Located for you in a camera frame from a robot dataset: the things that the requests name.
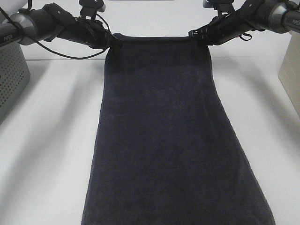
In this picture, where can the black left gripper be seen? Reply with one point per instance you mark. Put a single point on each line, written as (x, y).
(90, 33)

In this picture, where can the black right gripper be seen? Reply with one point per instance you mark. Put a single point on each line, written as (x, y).
(221, 29)

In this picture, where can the dark navy towel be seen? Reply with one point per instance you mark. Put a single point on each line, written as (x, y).
(165, 151)

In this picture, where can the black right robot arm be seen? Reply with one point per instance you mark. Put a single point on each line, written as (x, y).
(279, 16)

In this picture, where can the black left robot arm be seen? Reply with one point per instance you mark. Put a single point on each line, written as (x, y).
(52, 21)

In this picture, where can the beige plastic bin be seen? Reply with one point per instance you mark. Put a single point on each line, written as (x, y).
(289, 73)

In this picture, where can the grey perforated plastic basket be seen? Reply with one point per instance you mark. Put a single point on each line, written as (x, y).
(14, 72)

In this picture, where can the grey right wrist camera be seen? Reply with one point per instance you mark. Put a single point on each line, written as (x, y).
(223, 7)

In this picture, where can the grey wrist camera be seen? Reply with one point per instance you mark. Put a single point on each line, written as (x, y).
(223, 7)
(90, 8)

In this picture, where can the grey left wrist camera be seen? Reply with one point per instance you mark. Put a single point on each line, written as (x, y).
(90, 8)

